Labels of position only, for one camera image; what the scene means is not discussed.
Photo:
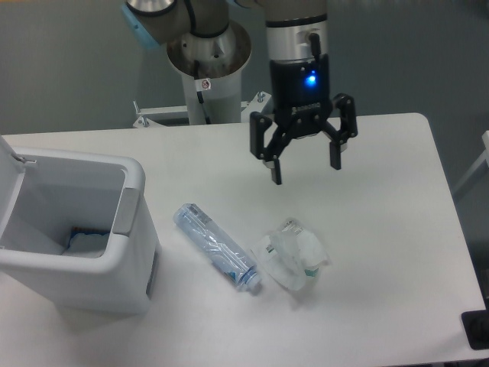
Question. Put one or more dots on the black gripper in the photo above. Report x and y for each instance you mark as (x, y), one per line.
(300, 91)

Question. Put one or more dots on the clear plastic wrapper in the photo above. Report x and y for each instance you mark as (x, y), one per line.
(291, 254)

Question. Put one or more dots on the crushed clear plastic bottle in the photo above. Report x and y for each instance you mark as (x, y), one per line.
(223, 252)

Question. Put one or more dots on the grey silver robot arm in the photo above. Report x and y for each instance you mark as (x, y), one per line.
(295, 31)

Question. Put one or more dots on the white trash in can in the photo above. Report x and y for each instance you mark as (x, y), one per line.
(86, 242)

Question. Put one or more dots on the white open trash can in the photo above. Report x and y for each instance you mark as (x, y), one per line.
(44, 194)

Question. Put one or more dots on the black device at table edge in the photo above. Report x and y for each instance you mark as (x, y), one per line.
(476, 328)

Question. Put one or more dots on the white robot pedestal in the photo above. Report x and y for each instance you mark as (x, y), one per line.
(210, 69)

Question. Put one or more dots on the white frame at right edge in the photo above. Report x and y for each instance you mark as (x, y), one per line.
(474, 173)

